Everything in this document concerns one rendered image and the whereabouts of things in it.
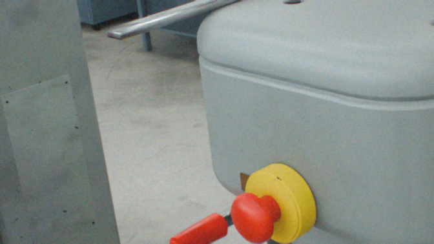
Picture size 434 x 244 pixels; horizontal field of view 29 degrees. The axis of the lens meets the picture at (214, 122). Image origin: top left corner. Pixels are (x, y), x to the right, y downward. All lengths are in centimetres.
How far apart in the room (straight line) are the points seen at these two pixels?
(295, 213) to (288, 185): 2
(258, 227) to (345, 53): 14
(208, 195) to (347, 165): 404
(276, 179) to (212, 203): 391
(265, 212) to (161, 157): 456
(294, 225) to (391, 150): 10
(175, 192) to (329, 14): 408
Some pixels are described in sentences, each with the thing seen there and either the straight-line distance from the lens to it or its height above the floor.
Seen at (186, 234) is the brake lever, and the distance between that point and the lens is 74.
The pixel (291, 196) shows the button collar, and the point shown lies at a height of 178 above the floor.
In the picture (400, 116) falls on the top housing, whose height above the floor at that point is 185.
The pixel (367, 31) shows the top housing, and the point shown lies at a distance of 62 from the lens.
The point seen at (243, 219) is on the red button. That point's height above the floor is 176.
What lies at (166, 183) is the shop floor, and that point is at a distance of 484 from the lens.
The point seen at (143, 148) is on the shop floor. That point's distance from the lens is 535.
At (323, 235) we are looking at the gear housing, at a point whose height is 166.
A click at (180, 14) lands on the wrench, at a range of 70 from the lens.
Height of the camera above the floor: 207
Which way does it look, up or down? 22 degrees down
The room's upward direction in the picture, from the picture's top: 7 degrees counter-clockwise
